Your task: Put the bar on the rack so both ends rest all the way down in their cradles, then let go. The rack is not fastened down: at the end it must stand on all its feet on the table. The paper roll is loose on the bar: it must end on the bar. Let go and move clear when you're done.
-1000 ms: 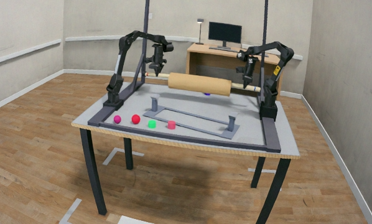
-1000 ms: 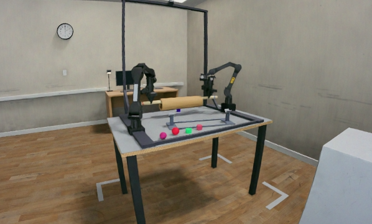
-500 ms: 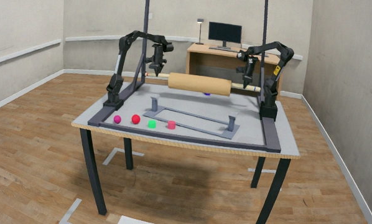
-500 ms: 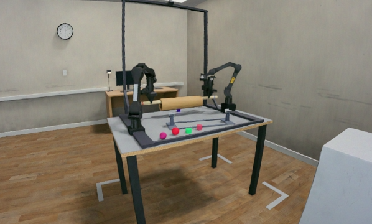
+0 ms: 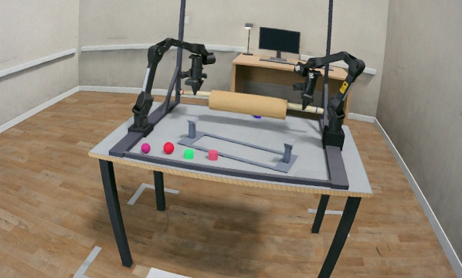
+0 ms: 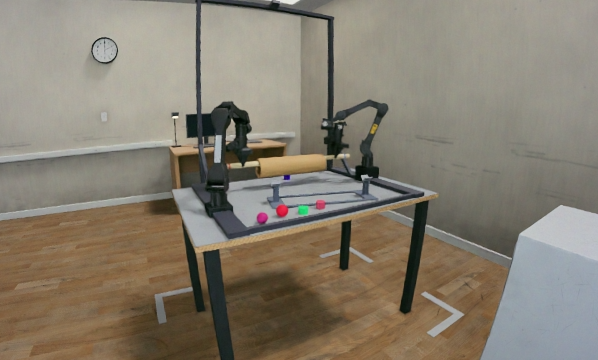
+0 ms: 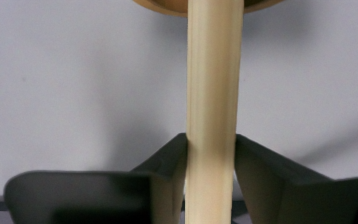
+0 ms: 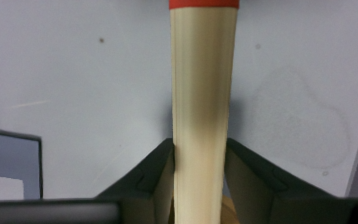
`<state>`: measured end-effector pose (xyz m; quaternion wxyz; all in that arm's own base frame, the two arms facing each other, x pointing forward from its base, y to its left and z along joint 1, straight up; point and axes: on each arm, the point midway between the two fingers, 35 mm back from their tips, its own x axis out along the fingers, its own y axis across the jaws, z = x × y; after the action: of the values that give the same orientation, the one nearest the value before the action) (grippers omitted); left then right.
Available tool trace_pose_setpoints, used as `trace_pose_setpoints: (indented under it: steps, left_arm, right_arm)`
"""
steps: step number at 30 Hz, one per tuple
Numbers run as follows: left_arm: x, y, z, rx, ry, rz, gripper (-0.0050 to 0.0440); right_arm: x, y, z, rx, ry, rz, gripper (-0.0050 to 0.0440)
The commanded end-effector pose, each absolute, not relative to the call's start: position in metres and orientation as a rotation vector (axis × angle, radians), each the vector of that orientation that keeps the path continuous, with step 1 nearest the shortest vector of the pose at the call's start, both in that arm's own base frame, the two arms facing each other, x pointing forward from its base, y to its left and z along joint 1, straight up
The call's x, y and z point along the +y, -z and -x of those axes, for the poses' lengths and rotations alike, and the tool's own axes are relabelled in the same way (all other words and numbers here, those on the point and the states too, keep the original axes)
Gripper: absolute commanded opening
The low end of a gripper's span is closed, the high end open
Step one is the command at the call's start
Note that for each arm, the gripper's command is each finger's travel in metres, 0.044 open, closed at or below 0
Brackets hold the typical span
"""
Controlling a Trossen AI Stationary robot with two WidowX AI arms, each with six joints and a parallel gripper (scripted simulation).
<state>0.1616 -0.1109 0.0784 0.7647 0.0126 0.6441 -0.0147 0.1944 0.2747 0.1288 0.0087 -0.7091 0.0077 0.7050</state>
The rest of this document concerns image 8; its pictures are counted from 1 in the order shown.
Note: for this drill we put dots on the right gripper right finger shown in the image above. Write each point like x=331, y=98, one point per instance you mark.
x=264, y=193

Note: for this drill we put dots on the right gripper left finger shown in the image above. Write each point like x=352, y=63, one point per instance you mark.
x=146, y=189

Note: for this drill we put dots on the brown cardboard tube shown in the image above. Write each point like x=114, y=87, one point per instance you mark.
x=228, y=215

